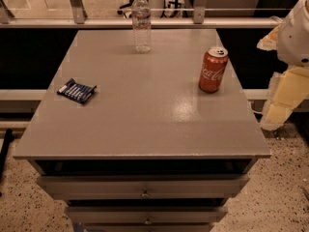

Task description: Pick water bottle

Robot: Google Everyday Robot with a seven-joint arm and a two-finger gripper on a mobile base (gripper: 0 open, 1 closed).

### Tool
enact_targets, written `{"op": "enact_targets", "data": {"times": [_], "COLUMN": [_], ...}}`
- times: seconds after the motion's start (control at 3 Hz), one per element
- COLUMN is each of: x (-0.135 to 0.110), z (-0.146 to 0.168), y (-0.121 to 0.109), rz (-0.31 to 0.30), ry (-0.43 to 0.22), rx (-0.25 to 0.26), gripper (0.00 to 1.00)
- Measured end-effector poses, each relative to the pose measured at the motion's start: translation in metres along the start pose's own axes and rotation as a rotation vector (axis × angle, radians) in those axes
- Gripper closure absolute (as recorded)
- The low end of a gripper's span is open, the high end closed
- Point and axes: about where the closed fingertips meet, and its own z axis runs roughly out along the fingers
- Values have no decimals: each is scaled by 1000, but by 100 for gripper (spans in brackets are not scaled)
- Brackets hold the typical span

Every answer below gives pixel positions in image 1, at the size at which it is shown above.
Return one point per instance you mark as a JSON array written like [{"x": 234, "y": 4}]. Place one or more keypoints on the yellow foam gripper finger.
[
  {"x": 269, "y": 42},
  {"x": 286, "y": 91}
]

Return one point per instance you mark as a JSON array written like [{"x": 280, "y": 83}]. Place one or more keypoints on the clear plastic water bottle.
[{"x": 141, "y": 25}]

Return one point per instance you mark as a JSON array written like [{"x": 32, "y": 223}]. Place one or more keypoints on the red Coca-Cola can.
[{"x": 213, "y": 68}]

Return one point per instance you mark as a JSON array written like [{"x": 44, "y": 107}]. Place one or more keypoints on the blue striped snack packet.
[{"x": 76, "y": 92}]

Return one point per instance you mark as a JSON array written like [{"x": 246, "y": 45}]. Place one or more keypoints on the upper grey drawer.
[{"x": 142, "y": 187}]

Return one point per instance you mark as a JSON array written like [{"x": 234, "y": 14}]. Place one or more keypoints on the grey drawer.
[
  {"x": 146, "y": 215},
  {"x": 142, "y": 187}
]

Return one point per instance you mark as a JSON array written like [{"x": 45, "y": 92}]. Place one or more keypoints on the lower grey drawer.
[{"x": 146, "y": 215}]

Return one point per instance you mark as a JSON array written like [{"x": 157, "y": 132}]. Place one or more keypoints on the metal glass railing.
[{"x": 101, "y": 14}]

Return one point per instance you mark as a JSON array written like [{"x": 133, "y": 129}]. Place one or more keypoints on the black bar on floor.
[{"x": 8, "y": 139}]

